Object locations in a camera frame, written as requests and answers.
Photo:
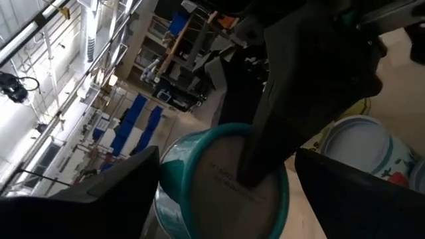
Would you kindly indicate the green peas polka-dot can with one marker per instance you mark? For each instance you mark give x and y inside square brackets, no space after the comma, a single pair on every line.
[362,108]

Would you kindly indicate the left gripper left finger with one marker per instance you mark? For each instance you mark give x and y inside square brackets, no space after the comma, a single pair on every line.
[83,219]

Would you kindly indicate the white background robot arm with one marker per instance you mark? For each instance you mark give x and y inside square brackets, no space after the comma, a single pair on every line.
[150,68]

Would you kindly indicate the white tomato label can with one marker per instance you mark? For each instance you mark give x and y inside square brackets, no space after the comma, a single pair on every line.
[358,142]

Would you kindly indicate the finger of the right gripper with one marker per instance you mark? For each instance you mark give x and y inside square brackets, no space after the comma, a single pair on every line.
[242,93]
[282,126]

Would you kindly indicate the black ceiling-mounted camera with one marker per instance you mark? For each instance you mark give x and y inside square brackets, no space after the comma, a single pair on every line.
[13,89]

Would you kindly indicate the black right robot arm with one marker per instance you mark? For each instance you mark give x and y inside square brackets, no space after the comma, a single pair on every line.
[418,46]

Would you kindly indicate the large carrot and peas can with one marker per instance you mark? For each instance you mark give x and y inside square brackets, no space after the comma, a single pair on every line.
[419,176]

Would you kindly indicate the wooden storage rack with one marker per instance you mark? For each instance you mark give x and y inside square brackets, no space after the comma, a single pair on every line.
[172,53]

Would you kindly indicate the orange box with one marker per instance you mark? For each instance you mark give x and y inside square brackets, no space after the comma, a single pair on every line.
[227,21]

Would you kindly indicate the blue storage bin stack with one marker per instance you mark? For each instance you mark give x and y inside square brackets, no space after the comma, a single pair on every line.
[153,119]
[133,113]

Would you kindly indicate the wooden shelf with black frame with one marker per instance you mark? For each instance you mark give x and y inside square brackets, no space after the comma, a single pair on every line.
[405,99]

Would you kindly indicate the teal tuna fish can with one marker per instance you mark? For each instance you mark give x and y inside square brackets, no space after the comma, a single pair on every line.
[216,199]

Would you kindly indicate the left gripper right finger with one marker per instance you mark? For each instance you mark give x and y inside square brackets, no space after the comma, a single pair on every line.
[365,212]

